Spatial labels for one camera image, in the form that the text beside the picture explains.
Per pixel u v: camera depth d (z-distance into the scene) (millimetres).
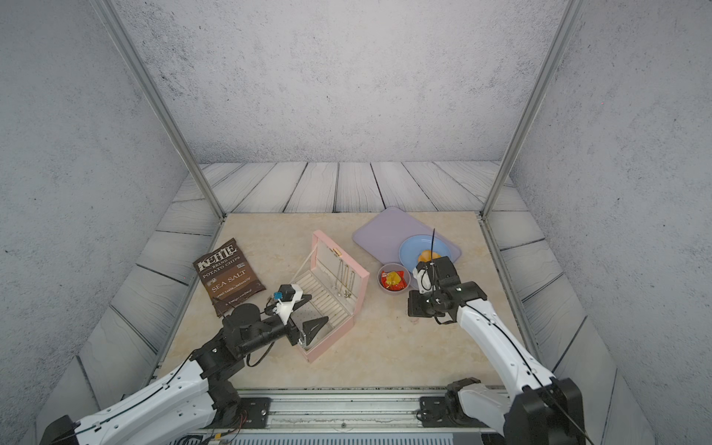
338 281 859
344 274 827
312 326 671
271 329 620
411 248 1084
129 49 759
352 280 807
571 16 709
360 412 743
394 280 955
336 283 866
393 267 964
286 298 616
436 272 639
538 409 385
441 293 600
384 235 1149
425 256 1018
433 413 726
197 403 603
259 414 725
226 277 988
